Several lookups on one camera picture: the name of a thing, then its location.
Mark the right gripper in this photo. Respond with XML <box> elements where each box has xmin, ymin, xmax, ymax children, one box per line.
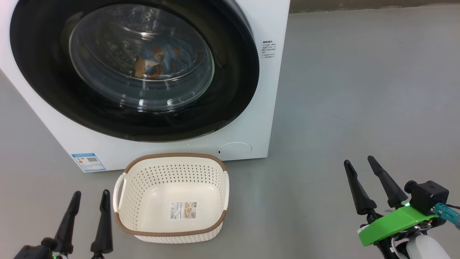
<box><xmin>344</xmin><ymin>155</ymin><xmax>439</xmax><ymax>259</ymax></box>

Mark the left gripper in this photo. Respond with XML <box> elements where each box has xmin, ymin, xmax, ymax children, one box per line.
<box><xmin>14</xmin><ymin>190</ymin><xmax>114</xmax><ymax>259</ymax></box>

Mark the round black washer door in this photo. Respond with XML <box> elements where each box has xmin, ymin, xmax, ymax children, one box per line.
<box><xmin>10</xmin><ymin>0</ymin><xmax>260</xmax><ymax>142</ymax></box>

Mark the blue bear-print garment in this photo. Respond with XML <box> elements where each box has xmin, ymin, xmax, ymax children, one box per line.
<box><xmin>134</xmin><ymin>58</ymin><xmax>164</xmax><ymax>79</ymax></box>
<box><xmin>142</xmin><ymin>45</ymin><xmax>187</xmax><ymax>74</ymax></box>

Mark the white front-load washing machine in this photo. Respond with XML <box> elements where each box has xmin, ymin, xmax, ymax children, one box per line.
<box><xmin>0</xmin><ymin>0</ymin><xmax>291</xmax><ymax>172</ymax></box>

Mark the blue energy label sticker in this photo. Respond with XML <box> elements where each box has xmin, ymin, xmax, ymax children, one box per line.
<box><xmin>71</xmin><ymin>153</ymin><xmax>106</xmax><ymax>172</ymax></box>

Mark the cream perforated laundry basket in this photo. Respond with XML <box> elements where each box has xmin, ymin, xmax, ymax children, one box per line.
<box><xmin>113</xmin><ymin>153</ymin><xmax>230</xmax><ymax>244</ymax></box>

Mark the paper basket label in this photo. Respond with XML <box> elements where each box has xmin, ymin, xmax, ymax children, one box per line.
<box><xmin>170</xmin><ymin>201</ymin><xmax>197</xmax><ymax>220</ymax></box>

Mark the round white filter cover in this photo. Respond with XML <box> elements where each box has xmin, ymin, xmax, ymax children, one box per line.
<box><xmin>217</xmin><ymin>142</ymin><xmax>253</xmax><ymax>160</ymax></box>

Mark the black cable teal connector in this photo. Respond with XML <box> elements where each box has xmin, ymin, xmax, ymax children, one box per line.
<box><xmin>433</xmin><ymin>203</ymin><xmax>460</xmax><ymax>231</ymax></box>

